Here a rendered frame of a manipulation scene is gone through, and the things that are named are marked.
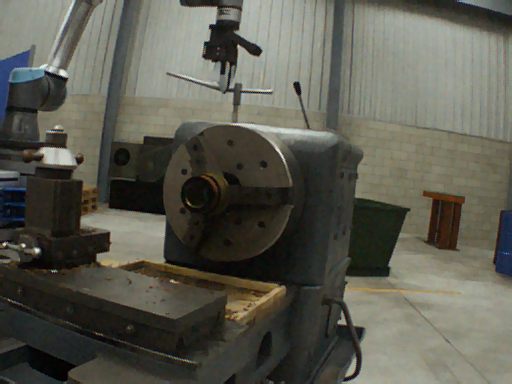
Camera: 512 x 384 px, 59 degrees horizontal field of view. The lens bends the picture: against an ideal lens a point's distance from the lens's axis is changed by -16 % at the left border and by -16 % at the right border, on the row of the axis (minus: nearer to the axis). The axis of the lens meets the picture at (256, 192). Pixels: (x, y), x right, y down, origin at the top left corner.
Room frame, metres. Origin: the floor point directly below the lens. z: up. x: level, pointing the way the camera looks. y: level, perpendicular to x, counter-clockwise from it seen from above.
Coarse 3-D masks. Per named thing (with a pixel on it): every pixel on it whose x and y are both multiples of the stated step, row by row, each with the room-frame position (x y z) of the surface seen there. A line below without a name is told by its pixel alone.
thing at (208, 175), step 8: (200, 176) 1.05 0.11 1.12; (208, 176) 1.07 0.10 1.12; (216, 176) 1.09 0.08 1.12; (184, 184) 1.06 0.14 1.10; (192, 184) 1.08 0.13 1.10; (200, 184) 1.11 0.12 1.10; (208, 184) 1.04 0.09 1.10; (216, 184) 1.07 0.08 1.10; (224, 184) 1.09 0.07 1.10; (184, 192) 1.06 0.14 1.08; (192, 192) 1.10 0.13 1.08; (200, 192) 1.13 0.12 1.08; (208, 192) 1.04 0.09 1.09; (216, 192) 1.05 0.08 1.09; (224, 192) 1.08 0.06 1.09; (184, 200) 1.06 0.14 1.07; (192, 200) 1.09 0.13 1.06; (200, 200) 1.12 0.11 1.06; (208, 200) 1.04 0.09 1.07; (216, 200) 1.06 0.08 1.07; (224, 200) 1.08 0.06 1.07; (192, 208) 1.05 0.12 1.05; (200, 208) 1.05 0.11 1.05; (208, 208) 1.04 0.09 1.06; (216, 208) 1.07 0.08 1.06; (224, 208) 1.09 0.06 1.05; (208, 216) 1.10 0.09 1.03
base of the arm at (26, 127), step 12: (12, 108) 1.35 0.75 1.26; (24, 108) 1.36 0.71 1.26; (36, 108) 1.41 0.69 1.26; (12, 120) 1.35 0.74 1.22; (24, 120) 1.36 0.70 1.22; (36, 120) 1.41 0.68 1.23; (0, 132) 1.34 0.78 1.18; (12, 132) 1.34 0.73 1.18; (24, 132) 1.36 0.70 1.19; (36, 132) 1.40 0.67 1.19
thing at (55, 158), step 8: (40, 152) 0.70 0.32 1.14; (48, 152) 0.69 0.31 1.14; (56, 152) 0.70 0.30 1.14; (64, 152) 0.71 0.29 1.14; (72, 152) 0.73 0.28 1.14; (48, 160) 0.69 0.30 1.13; (56, 160) 0.69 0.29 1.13; (64, 160) 0.70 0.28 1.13; (72, 160) 0.72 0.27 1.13; (56, 168) 0.69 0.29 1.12; (64, 168) 0.70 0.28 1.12; (72, 168) 0.71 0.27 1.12
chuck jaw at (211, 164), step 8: (200, 136) 1.18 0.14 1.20; (192, 144) 1.17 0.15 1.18; (200, 144) 1.16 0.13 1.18; (208, 144) 1.20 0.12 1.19; (192, 152) 1.17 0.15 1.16; (200, 152) 1.16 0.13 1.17; (208, 152) 1.17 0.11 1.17; (192, 160) 1.15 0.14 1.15; (200, 160) 1.14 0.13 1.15; (208, 160) 1.15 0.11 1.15; (216, 160) 1.19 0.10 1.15; (192, 168) 1.15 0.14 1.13; (200, 168) 1.12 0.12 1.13; (208, 168) 1.12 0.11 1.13; (216, 168) 1.17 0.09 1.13; (192, 176) 1.12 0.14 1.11; (224, 176) 1.19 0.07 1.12
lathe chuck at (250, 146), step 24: (216, 144) 1.20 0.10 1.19; (240, 144) 1.18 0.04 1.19; (264, 144) 1.16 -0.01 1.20; (168, 168) 1.23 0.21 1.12; (240, 168) 1.18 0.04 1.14; (264, 168) 1.17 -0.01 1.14; (288, 168) 1.15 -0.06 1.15; (168, 192) 1.23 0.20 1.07; (168, 216) 1.23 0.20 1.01; (240, 216) 1.17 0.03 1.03; (264, 216) 1.15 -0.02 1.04; (288, 216) 1.14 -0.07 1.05; (216, 240) 1.19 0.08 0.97; (240, 240) 1.17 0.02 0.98; (264, 240) 1.15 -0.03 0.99
